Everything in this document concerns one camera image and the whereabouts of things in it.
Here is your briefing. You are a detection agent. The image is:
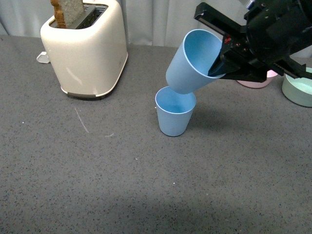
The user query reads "white power plug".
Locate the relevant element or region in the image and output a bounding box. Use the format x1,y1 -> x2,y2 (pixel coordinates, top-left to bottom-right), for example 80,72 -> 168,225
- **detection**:
36,51 -> 50,64

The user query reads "blue cup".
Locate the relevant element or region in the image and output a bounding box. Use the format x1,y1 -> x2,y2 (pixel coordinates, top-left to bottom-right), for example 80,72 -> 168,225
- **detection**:
155,86 -> 196,137
165,29 -> 226,95

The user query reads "pink bowl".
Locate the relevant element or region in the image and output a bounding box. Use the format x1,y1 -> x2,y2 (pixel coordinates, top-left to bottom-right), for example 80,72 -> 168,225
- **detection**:
235,70 -> 279,89

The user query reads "grey curtain backdrop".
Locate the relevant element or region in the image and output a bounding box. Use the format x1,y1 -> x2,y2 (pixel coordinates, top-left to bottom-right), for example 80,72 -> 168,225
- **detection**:
0,0 -> 312,59

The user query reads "toasted bread slice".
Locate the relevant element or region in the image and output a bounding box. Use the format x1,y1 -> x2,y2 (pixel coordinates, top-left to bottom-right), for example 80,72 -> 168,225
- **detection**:
50,0 -> 84,29

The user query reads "green bowl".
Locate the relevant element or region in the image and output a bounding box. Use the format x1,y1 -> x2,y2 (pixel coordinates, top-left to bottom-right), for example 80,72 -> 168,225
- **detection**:
282,75 -> 312,107

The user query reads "cream white toaster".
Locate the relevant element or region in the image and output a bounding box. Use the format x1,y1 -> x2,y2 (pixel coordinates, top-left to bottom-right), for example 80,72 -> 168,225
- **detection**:
40,0 -> 128,98

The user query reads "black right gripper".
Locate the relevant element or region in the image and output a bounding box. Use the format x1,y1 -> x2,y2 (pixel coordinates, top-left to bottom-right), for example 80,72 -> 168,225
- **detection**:
194,0 -> 312,82

